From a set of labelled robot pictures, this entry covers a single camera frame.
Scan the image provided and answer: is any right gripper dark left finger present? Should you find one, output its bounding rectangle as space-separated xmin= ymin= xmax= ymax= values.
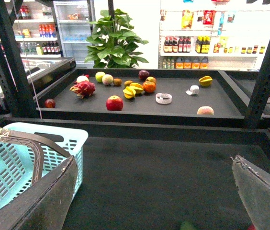
xmin=0 ymin=156 xmax=78 ymax=230

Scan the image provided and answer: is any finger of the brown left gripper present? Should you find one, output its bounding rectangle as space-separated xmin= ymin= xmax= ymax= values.
xmin=0 ymin=127 xmax=70 ymax=184

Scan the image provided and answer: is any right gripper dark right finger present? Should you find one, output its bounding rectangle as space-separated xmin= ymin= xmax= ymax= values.
xmin=232 ymin=155 xmax=270 ymax=230

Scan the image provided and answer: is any light blue plastic basket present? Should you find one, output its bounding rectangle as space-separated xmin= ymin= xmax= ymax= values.
xmin=0 ymin=122 xmax=89 ymax=209

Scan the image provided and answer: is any red yellow mango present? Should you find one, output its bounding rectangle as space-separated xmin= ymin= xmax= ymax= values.
xmin=146 ymin=76 xmax=157 ymax=84

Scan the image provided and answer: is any small dark red fruit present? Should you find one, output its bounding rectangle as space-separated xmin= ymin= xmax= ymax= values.
xmin=45 ymin=99 xmax=56 ymax=108

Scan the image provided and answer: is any red dragon fruit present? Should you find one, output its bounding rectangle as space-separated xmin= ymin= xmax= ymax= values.
xmin=69 ymin=81 xmax=95 ymax=98

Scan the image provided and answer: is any peach at tray edge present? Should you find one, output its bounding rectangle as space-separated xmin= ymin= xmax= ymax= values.
xmin=197 ymin=106 xmax=214 ymax=115

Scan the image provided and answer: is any white onion like fruit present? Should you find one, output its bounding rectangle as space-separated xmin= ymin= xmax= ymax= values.
xmin=76 ymin=75 xmax=89 ymax=83

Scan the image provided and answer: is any white supermarket shelf left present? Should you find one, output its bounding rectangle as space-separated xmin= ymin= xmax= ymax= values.
xmin=4 ymin=0 xmax=62 ymax=59

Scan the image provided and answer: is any white supermarket shelf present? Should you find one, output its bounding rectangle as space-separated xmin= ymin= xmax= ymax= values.
xmin=158 ymin=0 xmax=270 ymax=71
xmin=4 ymin=0 xmax=62 ymax=59

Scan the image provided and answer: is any green apple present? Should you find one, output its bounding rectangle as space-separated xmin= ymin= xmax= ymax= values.
xmin=95 ymin=71 xmax=105 ymax=83

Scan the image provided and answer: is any red apple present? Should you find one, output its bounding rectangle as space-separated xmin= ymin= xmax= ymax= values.
xmin=106 ymin=95 xmax=124 ymax=111

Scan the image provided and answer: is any white paper roll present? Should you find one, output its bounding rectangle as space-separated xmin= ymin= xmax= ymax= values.
xmin=186 ymin=85 xmax=200 ymax=95

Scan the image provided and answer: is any pale pink peach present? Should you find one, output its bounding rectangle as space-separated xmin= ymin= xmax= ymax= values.
xmin=102 ymin=74 xmax=113 ymax=85

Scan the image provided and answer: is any yellow star fruit right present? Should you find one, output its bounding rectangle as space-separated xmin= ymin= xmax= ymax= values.
xmin=199 ymin=76 xmax=213 ymax=87

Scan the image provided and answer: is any yellow star fruit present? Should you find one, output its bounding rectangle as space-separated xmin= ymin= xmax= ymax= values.
xmin=129 ymin=82 xmax=144 ymax=94
xmin=199 ymin=76 xmax=213 ymax=87
xmin=123 ymin=86 xmax=136 ymax=99

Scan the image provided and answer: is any black fruit display tray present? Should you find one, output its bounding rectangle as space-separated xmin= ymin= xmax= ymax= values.
xmin=37 ymin=69 xmax=247 ymax=127

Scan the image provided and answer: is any brown kiwi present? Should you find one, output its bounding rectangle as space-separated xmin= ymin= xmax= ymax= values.
xmin=113 ymin=78 xmax=122 ymax=87

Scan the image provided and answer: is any yellow star fruit front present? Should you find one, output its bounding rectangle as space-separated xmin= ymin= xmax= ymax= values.
xmin=123 ymin=86 xmax=136 ymax=99

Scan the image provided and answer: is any glass door refrigerator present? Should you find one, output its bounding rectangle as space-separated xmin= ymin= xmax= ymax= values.
xmin=53 ymin=0 xmax=95 ymax=69

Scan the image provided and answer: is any yellow star fruit back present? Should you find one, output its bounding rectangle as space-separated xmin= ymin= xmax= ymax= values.
xmin=129 ymin=82 xmax=144 ymax=94

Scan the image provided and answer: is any green potted plant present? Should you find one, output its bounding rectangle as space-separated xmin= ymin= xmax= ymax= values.
xmin=84 ymin=9 xmax=148 ymax=69

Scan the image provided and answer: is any orange persimmon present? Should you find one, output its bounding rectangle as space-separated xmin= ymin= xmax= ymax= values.
xmin=142 ymin=81 xmax=156 ymax=93

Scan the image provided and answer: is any dark purple fruit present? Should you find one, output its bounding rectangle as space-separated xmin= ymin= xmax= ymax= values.
xmin=138 ymin=70 xmax=150 ymax=81

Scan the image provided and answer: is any white supermarket shelf right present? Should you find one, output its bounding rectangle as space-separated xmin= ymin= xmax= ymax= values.
xmin=158 ymin=0 xmax=270 ymax=71

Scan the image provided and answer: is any black metal frame post left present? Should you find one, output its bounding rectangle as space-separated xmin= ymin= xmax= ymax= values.
xmin=0 ymin=0 xmax=38 ymax=118

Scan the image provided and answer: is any white tape ring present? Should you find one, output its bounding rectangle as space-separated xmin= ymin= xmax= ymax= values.
xmin=155 ymin=92 xmax=173 ymax=105

